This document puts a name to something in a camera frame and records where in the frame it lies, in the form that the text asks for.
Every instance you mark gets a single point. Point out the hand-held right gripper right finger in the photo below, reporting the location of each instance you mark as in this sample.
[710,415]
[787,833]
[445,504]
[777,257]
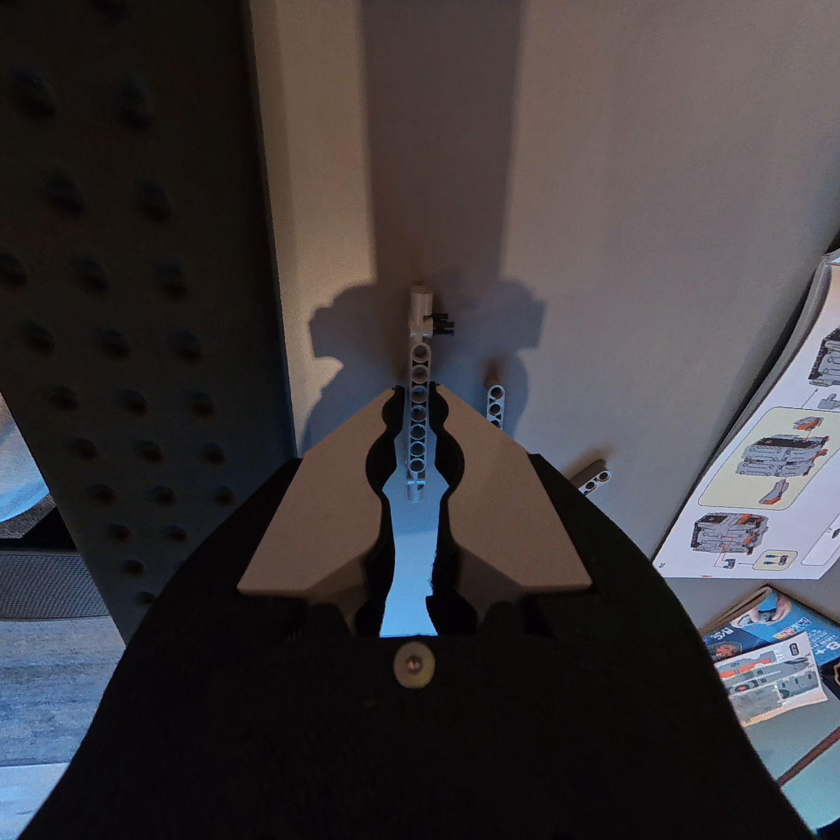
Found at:
[518,518]

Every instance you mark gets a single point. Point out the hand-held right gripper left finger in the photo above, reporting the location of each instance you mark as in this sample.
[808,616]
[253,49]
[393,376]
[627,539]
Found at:
[308,512]

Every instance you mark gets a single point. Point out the black toy connector pin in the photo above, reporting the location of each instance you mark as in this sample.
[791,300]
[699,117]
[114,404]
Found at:
[441,325]

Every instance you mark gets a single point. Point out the grey bent toy beam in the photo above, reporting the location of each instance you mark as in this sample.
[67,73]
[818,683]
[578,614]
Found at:
[418,302]

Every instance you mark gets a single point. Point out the grey desk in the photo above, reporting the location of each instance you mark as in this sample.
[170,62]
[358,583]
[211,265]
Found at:
[590,197]

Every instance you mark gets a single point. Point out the small light grey toy beam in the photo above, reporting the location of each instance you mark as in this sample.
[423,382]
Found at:
[594,479]
[496,407]

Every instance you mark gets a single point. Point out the open building instruction booklet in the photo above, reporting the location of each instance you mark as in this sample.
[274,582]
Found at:
[754,492]

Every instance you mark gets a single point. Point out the blue booklet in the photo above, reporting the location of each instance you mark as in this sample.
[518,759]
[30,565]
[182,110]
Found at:
[754,613]

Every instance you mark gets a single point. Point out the sticker sheet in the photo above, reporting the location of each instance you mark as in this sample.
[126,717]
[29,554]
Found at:
[768,682]

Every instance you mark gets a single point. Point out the black studded mat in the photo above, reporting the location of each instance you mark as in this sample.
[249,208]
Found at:
[131,262]

